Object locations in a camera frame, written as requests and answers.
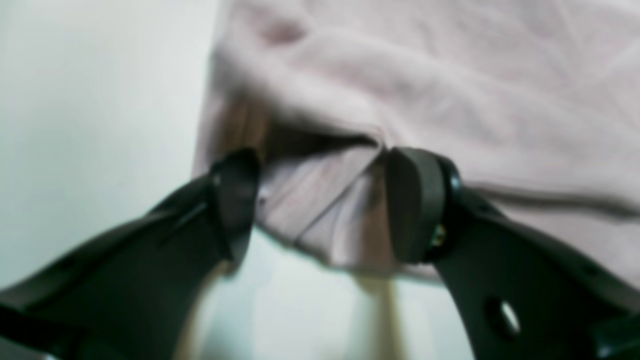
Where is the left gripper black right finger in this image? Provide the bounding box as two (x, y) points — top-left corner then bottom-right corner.
(385, 146), (640, 360)

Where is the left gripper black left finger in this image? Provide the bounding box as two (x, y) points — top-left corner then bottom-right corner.
(0, 148), (260, 360)

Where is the mauve t-shirt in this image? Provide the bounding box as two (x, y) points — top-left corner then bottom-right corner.
(193, 0), (640, 286)

